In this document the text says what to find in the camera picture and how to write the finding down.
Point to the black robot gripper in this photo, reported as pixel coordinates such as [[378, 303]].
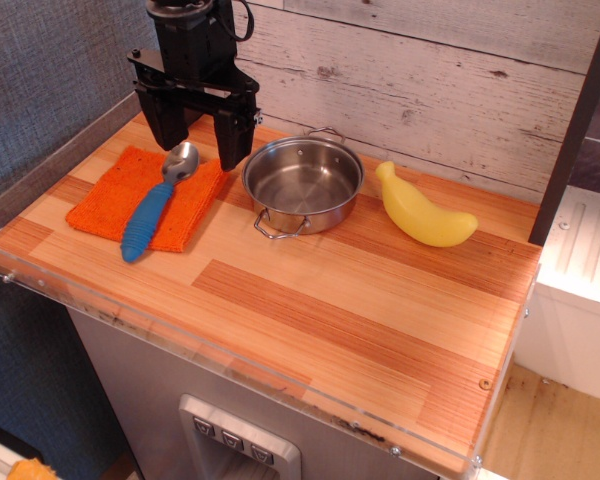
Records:
[[196, 58]]

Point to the yellow toy banana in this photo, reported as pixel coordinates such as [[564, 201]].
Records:
[[418, 217]]

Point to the orange knitted cloth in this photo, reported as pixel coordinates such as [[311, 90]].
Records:
[[109, 205]]

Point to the silver steel pot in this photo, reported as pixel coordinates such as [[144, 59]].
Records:
[[304, 184]]

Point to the grey cabinet with dispenser panel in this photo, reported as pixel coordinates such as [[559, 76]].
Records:
[[185, 421]]

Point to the clear acrylic edge guard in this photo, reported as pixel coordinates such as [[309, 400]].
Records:
[[323, 360]]

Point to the yellow object at bottom left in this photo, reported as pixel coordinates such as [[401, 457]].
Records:
[[31, 469]]

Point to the white toy sink unit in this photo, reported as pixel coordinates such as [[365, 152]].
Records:
[[560, 339]]

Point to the blue handled metal spoon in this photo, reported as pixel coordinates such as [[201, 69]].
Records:
[[180, 164]]

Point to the dark right frame post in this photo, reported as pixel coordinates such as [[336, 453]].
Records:
[[583, 112]]

